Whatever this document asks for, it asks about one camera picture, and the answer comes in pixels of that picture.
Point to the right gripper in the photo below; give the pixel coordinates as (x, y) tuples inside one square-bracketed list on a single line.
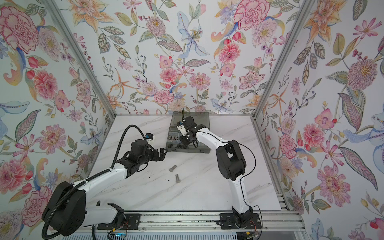
[(185, 143)]

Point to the grey plastic organizer box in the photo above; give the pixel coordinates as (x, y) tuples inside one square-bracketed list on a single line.
[(175, 145)]

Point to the silver hex bolt long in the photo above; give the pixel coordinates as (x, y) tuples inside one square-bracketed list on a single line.
[(177, 179)]

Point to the aluminium corner post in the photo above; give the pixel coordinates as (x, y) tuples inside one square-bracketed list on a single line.
[(68, 36), (303, 13)]

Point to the aluminium mounting rail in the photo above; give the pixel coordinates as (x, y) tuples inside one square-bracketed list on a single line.
[(188, 221)]

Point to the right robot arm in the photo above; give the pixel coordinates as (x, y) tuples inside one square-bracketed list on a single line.
[(230, 159)]

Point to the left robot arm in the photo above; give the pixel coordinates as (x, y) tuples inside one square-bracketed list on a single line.
[(70, 207)]

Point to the left aluminium corner post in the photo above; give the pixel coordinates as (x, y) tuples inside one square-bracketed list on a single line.
[(68, 36)]

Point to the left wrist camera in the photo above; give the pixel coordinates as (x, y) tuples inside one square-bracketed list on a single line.
[(149, 137)]

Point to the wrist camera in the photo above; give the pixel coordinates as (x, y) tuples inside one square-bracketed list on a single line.
[(181, 128), (149, 137)]

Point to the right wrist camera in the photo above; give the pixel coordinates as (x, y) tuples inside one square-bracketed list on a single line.
[(181, 128)]

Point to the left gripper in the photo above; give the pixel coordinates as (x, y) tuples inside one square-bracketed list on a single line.
[(162, 155)]

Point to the right aluminium corner post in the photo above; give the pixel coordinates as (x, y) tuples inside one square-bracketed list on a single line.
[(303, 13)]

